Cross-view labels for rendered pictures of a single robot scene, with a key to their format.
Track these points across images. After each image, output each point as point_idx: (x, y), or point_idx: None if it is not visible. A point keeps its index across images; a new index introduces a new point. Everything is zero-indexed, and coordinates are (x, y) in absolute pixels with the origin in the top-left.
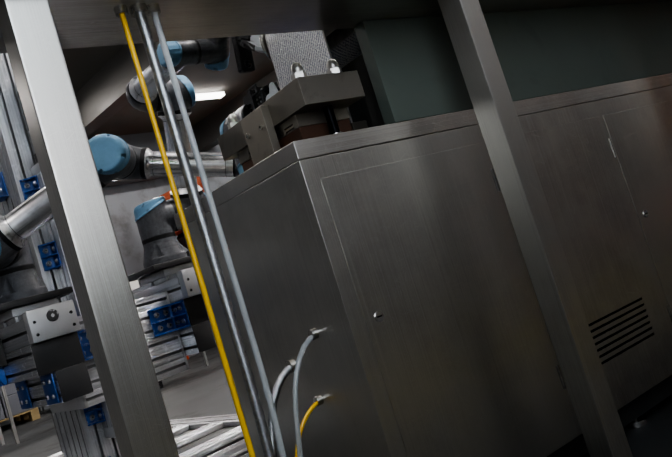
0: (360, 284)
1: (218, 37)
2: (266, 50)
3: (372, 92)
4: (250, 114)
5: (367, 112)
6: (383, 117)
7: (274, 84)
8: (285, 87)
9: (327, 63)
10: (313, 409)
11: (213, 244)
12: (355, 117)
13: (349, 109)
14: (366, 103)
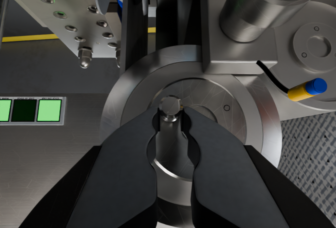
0: None
1: (16, 93)
2: (113, 107)
3: (177, 30)
4: (28, 12)
5: (178, 5)
6: (155, 17)
7: (106, 10)
8: (70, 48)
9: (117, 64)
10: None
11: None
12: None
13: None
14: (178, 15)
